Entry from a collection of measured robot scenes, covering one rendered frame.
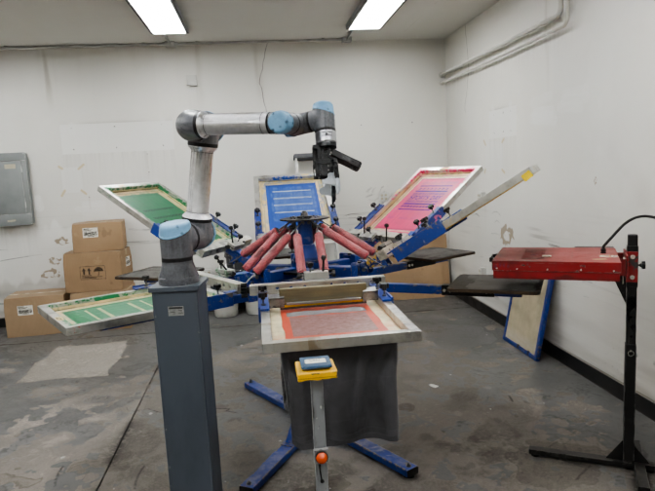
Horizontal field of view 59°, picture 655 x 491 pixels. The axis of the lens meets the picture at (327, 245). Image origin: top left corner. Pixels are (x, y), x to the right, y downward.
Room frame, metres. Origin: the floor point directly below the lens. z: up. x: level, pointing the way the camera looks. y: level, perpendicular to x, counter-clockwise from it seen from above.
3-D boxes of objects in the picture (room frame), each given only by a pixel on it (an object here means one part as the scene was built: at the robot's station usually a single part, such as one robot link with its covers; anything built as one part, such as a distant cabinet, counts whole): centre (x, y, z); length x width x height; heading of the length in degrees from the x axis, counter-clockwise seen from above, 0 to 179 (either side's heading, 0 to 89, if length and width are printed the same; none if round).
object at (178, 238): (2.18, 0.56, 1.37); 0.13 x 0.12 x 0.14; 160
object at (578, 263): (2.92, -1.18, 1.06); 0.61 x 0.46 x 0.12; 67
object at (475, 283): (3.22, -0.49, 0.91); 1.34 x 0.40 x 0.08; 67
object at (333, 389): (2.15, -0.03, 0.74); 0.45 x 0.03 x 0.43; 97
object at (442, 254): (3.88, -0.41, 0.91); 1.34 x 0.40 x 0.08; 127
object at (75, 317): (2.94, 0.86, 1.05); 1.08 x 0.61 x 0.23; 127
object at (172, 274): (2.17, 0.57, 1.25); 0.15 x 0.15 x 0.10
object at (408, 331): (2.44, 0.01, 0.97); 0.79 x 0.58 x 0.04; 7
